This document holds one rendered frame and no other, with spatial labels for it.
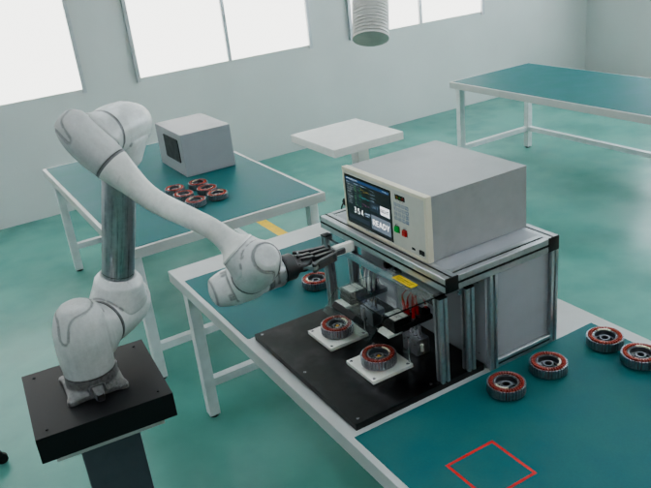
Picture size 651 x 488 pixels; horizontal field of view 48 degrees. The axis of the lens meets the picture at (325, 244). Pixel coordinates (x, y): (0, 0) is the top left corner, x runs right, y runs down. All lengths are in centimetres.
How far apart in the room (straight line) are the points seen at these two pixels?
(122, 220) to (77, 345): 39
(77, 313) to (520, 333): 133
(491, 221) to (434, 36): 607
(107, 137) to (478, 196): 105
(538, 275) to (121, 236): 127
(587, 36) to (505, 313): 781
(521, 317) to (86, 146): 136
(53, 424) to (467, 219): 132
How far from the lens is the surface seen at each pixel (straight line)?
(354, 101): 770
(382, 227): 229
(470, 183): 216
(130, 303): 237
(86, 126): 203
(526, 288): 231
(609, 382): 230
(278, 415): 347
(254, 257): 177
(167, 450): 343
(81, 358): 227
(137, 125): 214
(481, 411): 216
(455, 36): 843
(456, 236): 218
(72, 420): 226
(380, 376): 225
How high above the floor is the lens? 204
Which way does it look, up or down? 23 degrees down
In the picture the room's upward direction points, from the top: 6 degrees counter-clockwise
